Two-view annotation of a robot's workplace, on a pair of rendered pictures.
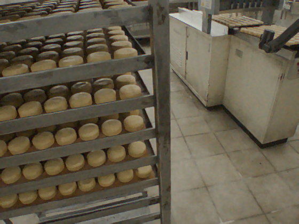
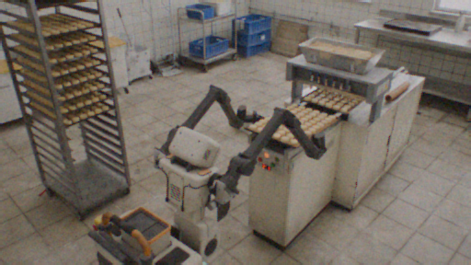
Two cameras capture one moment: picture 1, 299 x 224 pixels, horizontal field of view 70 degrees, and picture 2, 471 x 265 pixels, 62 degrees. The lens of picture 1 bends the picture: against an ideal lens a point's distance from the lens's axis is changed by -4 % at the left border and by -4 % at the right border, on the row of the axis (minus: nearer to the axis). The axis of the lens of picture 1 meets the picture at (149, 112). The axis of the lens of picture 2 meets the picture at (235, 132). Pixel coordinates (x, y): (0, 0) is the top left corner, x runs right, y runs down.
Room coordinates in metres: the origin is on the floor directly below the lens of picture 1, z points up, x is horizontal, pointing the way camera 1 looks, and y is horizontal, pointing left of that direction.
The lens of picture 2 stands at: (-0.13, -2.68, 2.18)
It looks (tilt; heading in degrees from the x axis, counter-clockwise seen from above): 29 degrees down; 52
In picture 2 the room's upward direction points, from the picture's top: straight up
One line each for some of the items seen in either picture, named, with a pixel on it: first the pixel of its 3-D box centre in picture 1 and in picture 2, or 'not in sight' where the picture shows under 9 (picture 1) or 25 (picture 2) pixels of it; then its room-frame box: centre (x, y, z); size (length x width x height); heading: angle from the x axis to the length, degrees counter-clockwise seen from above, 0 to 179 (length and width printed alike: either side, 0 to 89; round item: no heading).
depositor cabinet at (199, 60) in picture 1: (211, 54); (351, 131); (2.69, -0.83, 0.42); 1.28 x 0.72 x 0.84; 12
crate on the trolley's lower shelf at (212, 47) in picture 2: not in sight; (208, 46); (3.42, 2.54, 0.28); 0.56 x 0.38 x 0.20; 15
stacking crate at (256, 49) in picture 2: not in sight; (251, 46); (4.37, 2.59, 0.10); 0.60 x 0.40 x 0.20; 5
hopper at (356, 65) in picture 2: not in sight; (339, 56); (2.23, -0.93, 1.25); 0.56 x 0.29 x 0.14; 102
